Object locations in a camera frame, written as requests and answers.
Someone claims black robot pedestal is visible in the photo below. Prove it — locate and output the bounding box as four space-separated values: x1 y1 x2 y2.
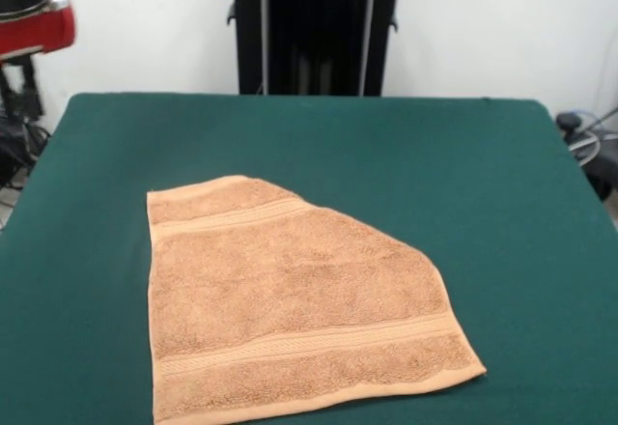
225 0 421 97

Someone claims dark green table cloth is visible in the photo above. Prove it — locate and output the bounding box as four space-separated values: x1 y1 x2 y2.
0 92 618 425

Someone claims black equipment stand with cables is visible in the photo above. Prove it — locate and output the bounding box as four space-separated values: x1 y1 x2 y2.
0 91 52 189
554 105 618 202

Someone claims orange terry towel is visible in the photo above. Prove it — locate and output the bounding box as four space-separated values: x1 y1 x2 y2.
146 174 488 425

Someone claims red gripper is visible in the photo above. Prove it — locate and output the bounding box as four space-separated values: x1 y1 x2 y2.
0 0 78 117

